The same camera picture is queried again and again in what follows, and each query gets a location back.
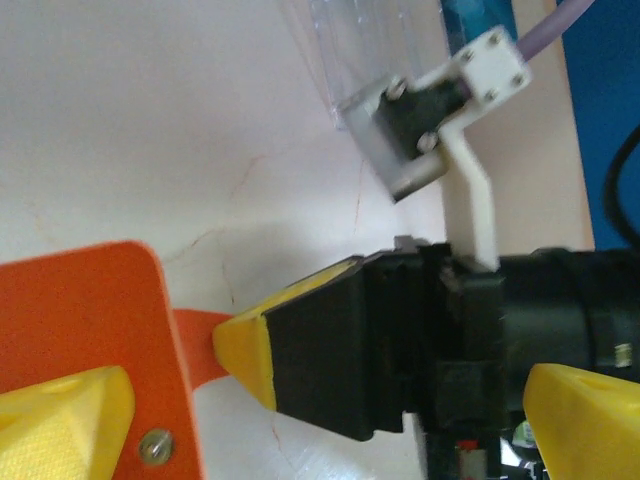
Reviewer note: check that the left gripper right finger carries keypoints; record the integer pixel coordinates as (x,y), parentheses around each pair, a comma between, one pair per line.
(590,430)

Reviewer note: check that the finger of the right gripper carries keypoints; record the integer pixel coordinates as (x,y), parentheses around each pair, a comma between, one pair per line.
(320,350)

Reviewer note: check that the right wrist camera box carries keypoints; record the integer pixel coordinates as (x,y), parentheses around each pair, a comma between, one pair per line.
(415,115)

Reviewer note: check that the orange card holder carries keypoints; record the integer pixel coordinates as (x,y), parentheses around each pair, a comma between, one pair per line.
(90,310)

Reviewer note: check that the clear acrylic card stand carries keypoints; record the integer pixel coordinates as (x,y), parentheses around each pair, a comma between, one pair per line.
(360,50)

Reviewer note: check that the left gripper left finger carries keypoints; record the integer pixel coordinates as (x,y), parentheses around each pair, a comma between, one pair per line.
(60,430)

